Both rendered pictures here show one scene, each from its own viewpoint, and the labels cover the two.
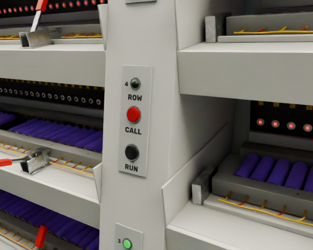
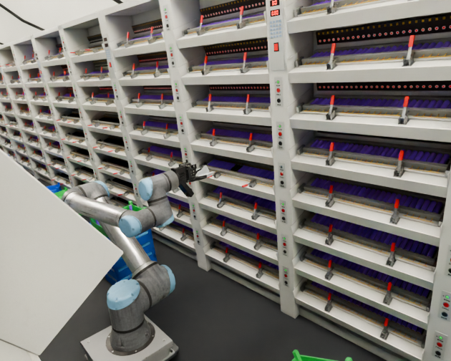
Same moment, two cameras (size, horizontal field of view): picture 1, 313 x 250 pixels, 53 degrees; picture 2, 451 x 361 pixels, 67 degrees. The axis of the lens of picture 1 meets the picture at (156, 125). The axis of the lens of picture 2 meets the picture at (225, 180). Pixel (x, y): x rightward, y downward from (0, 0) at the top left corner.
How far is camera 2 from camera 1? 1.24 m
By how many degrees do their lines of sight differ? 18
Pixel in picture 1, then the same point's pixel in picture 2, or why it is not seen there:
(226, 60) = (301, 164)
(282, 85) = (311, 169)
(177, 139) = (293, 179)
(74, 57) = (264, 157)
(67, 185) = (264, 190)
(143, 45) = (282, 158)
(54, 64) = (258, 158)
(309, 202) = (324, 191)
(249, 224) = (311, 197)
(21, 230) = (245, 205)
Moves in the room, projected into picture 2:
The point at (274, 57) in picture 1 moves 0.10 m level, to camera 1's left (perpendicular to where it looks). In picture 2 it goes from (309, 165) to (285, 165)
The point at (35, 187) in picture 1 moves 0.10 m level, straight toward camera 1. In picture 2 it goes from (254, 191) to (259, 198)
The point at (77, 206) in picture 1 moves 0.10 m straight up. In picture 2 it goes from (268, 195) to (267, 177)
